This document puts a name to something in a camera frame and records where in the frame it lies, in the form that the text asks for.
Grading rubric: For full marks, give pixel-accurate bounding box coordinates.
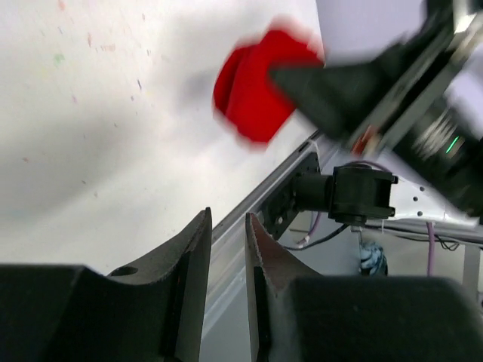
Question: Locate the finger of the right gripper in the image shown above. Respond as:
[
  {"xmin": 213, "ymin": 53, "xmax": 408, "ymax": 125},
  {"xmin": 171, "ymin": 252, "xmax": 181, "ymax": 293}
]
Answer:
[{"xmin": 269, "ymin": 33, "xmax": 451, "ymax": 142}]

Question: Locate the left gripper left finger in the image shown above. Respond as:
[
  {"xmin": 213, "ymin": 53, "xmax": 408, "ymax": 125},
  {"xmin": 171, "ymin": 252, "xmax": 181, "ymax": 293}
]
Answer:
[{"xmin": 1, "ymin": 210, "xmax": 212, "ymax": 361}]

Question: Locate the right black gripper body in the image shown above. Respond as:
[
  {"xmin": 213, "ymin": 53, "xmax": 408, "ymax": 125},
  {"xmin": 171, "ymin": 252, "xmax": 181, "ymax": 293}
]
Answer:
[{"xmin": 350, "ymin": 1, "xmax": 482, "ymax": 215}]

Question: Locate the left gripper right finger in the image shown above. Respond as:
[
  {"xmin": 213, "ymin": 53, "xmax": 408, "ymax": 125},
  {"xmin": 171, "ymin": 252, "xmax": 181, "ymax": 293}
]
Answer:
[{"xmin": 245, "ymin": 213, "xmax": 482, "ymax": 361}]

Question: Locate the red santa sock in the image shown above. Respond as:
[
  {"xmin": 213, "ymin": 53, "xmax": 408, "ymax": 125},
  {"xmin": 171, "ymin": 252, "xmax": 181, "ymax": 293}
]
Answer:
[{"xmin": 213, "ymin": 17, "xmax": 325, "ymax": 146}]

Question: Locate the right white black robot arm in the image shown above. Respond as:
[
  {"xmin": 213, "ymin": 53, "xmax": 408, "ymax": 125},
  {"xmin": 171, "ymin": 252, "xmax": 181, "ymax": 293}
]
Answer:
[{"xmin": 269, "ymin": 1, "xmax": 482, "ymax": 228}]

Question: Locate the aluminium front rail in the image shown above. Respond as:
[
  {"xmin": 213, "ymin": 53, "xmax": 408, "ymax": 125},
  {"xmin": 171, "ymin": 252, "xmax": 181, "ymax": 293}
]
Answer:
[{"xmin": 199, "ymin": 134, "xmax": 331, "ymax": 361}]

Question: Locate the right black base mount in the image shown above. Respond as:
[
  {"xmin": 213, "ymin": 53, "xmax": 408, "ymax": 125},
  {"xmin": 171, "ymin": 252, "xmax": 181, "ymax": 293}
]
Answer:
[{"xmin": 261, "ymin": 152, "xmax": 320, "ymax": 241}]

